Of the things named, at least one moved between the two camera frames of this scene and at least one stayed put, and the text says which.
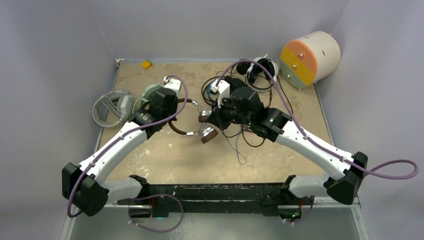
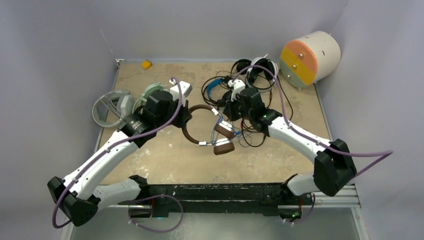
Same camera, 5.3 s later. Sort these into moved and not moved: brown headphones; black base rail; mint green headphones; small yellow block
Moved: brown headphones
Not moved: black base rail; small yellow block; mint green headphones
